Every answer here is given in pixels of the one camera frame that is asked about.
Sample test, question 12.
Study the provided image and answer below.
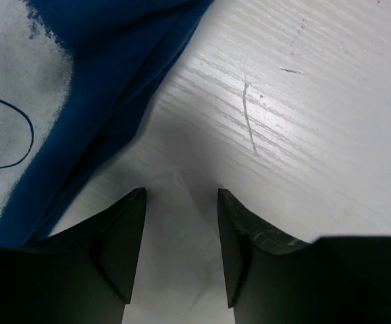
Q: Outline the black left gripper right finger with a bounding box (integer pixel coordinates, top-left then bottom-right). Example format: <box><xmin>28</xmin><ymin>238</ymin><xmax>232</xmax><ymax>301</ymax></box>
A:
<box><xmin>217</xmin><ymin>189</ymin><xmax>391</xmax><ymax>323</ymax></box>

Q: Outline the folded blue printed t-shirt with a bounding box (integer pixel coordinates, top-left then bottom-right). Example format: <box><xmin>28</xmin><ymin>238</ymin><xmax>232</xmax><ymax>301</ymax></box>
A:
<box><xmin>0</xmin><ymin>1</ymin><xmax>210</xmax><ymax>248</ymax></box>

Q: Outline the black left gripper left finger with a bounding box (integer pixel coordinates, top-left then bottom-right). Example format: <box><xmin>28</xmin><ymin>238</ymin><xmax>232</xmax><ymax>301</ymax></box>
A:
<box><xmin>0</xmin><ymin>188</ymin><xmax>147</xmax><ymax>323</ymax></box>

